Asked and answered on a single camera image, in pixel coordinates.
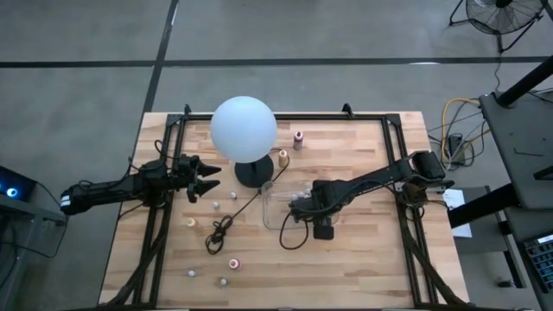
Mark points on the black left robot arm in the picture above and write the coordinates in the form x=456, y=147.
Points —
x=108, y=190

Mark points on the small green food coloring bottle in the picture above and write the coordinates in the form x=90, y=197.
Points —
x=223, y=282

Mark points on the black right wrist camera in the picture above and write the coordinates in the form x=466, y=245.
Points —
x=323, y=229

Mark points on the black computer tower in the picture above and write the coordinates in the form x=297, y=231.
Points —
x=21, y=183

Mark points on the black beam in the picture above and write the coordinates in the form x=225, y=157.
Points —
x=479, y=206

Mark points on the black frame clamp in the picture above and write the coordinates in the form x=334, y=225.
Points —
x=347, y=110
x=186, y=110

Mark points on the white paper sheet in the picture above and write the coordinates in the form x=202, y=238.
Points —
x=454, y=199

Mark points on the grey side table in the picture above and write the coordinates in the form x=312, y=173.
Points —
x=26, y=242

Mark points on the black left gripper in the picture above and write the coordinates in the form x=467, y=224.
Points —
x=186, y=177

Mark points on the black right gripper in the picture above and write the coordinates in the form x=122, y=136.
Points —
x=319, y=209

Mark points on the backlit keyboard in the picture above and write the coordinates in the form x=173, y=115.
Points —
x=542, y=259

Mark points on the black pole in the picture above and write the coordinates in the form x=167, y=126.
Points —
x=527, y=80

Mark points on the black power box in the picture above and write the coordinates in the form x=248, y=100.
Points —
x=455, y=144

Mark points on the white globe table lamp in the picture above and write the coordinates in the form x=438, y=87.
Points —
x=242, y=129

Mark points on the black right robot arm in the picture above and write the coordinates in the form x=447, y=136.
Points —
x=371, y=177

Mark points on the dark side desk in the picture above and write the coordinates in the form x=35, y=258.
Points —
x=518, y=138

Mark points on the clear plastic bin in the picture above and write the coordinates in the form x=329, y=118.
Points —
x=276, y=216

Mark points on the black floor fan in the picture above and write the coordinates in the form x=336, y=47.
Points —
x=503, y=17

